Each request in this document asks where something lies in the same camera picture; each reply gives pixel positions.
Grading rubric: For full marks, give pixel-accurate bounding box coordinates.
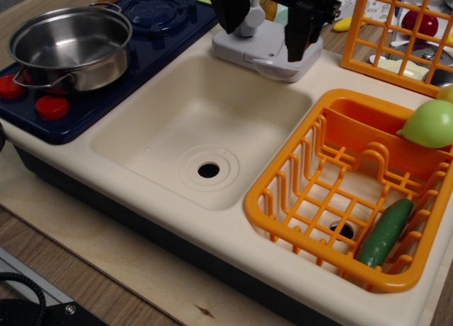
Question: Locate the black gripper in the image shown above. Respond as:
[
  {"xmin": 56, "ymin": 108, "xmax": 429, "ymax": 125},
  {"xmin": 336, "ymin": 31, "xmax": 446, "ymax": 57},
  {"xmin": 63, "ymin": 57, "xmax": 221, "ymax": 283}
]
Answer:
[{"xmin": 210, "ymin": 0, "xmax": 341, "ymax": 62}]

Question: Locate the stainless steel pan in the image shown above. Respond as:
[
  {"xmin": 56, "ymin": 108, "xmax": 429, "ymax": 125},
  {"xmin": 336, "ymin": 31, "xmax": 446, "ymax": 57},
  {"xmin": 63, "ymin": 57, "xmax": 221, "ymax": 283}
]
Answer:
[{"xmin": 7, "ymin": 3, "xmax": 132, "ymax": 94}]

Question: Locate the grey toy faucet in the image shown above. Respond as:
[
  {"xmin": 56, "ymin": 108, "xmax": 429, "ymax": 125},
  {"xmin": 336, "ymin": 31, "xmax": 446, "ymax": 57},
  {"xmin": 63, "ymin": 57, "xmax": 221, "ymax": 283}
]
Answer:
[{"xmin": 212, "ymin": 0, "xmax": 323, "ymax": 83}]

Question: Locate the yellow toy corn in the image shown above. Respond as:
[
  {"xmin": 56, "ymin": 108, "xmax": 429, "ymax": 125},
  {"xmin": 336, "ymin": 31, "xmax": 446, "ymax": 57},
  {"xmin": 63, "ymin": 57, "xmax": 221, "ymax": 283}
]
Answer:
[{"xmin": 333, "ymin": 14, "xmax": 368, "ymax": 33}]

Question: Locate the dark blue toy stove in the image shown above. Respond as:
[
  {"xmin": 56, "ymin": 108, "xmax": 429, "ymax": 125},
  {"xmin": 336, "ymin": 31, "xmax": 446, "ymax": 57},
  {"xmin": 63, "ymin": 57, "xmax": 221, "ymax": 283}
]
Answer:
[{"xmin": 1, "ymin": 0, "xmax": 217, "ymax": 145}]

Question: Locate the orange upright grid rack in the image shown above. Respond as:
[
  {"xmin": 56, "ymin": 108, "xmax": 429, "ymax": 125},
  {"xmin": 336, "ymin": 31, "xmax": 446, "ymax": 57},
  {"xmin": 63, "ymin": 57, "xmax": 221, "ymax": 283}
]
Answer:
[{"xmin": 340, "ymin": 0, "xmax": 452, "ymax": 98}]

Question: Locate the cream toy plate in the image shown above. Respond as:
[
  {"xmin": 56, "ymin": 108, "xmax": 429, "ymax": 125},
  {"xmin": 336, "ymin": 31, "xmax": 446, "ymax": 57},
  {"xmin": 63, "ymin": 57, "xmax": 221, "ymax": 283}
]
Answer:
[{"xmin": 377, "ymin": 58, "xmax": 430, "ymax": 81}]

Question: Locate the red toy apple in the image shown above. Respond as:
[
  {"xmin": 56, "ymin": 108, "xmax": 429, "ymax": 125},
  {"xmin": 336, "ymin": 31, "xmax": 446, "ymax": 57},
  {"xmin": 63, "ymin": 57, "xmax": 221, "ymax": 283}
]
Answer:
[{"xmin": 401, "ymin": 10, "xmax": 439, "ymax": 37}]

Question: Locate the steel pot lid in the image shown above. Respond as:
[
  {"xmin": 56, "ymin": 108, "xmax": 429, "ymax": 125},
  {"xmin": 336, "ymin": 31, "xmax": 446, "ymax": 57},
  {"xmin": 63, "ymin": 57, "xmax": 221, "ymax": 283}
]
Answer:
[{"xmin": 387, "ymin": 40, "xmax": 452, "ymax": 72}]

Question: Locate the cream toy sink unit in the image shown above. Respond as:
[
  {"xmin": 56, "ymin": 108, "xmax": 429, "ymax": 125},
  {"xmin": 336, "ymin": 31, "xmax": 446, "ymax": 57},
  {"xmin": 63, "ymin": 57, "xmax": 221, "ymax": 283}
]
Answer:
[{"xmin": 1, "ymin": 32, "xmax": 452, "ymax": 325}]

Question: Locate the orange dish drying rack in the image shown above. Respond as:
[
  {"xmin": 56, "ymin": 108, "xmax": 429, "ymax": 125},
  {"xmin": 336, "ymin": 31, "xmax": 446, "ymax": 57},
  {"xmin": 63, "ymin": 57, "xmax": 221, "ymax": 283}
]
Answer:
[{"xmin": 243, "ymin": 89, "xmax": 452, "ymax": 293}]

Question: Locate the green toy pear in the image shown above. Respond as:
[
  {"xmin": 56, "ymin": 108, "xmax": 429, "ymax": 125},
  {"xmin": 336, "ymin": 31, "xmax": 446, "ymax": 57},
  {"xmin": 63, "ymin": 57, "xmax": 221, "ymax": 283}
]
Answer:
[{"xmin": 397, "ymin": 100, "xmax": 452, "ymax": 149}]

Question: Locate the red stove knob right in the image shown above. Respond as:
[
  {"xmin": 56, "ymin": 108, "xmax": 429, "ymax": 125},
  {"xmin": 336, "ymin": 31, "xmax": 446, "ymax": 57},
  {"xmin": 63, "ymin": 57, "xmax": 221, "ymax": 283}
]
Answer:
[{"xmin": 35, "ymin": 95, "xmax": 69, "ymax": 121}]

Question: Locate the red stove knob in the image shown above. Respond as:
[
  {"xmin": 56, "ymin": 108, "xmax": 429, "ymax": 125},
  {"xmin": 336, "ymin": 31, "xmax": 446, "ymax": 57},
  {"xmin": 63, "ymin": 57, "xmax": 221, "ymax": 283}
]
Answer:
[
  {"xmin": 35, "ymin": 95, "xmax": 69, "ymax": 121},
  {"xmin": 0, "ymin": 75, "xmax": 26, "ymax": 100}
]

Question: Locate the green toy cucumber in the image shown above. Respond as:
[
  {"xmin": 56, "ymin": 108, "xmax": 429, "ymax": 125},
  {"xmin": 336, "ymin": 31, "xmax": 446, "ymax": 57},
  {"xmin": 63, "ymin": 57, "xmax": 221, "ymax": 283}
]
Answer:
[{"xmin": 355, "ymin": 199, "xmax": 413, "ymax": 268}]

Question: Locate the red stove knob left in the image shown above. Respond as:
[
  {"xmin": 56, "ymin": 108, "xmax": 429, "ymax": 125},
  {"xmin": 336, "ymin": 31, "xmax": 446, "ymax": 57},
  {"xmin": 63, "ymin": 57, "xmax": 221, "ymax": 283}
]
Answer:
[{"xmin": 0, "ymin": 75, "xmax": 26, "ymax": 100}]

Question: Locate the wooden base board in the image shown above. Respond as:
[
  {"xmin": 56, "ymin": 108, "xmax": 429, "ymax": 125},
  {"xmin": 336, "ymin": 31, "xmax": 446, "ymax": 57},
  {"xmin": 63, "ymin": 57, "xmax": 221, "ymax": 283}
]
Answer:
[{"xmin": 0, "ymin": 0, "xmax": 453, "ymax": 326}]

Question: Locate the black metal bracket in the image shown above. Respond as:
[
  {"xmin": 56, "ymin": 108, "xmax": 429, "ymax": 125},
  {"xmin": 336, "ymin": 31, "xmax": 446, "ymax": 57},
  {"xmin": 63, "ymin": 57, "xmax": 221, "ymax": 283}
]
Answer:
[{"xmin": 42, "ymin": 302, "xmax": 107, "ymax": 326}]

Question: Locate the black braided cable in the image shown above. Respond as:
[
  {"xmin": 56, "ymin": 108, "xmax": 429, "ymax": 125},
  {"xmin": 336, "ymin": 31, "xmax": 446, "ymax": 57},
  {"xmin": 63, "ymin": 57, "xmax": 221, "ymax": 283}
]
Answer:
[{"xmin": 0, "ymin": 271, "xmax": 47, "ymax": 326}]

